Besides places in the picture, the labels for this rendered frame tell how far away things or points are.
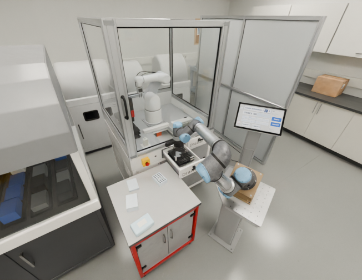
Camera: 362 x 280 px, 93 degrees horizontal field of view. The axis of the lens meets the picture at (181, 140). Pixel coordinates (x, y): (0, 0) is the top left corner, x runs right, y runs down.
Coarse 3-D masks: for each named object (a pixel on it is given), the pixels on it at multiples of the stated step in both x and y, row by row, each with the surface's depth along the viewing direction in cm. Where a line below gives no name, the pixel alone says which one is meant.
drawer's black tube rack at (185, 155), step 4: (184, 148) 178; (168, 152) 172; (172, 152) 176; (184, 152) 172; (188, 152) 172; (172, 156) 167; (180, 156) 168; (184, 156) 168; (188, 156) 168; (180, 160) 163; (192, 160) 167; (180, 164) 163
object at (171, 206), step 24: (168, 168) 173; (120, 192) 148; (144, 192) 149; (168, 192) 149; (192, 192) 150; (120, 216) 130; (168, 216) 131; (192, 216) 151; (144, 240) 123; (168, 240) 150; (192, 240) 178; (144, 264) 148
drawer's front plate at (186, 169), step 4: (200, 160) 159; (192, 164) 154; (196, 164) 157; (184, 168) 150; (188, 168) 153; (192, 168) 157; (180, 172) 150; (184, 172) 153; (192, 172) 160; (180, 176) 153; (184, 176) 156
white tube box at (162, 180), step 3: (156, 174) 161; (159, 174) 161; (153, 177) 158; (156, 177) 158; (159, 177) 158; (162, 177) 158; (156, 180) 155; (159, 180) 155; (162, 180) 155; (165, 180) 155; (159, 183) 152; (162, 183) 154; (159, 186) 154
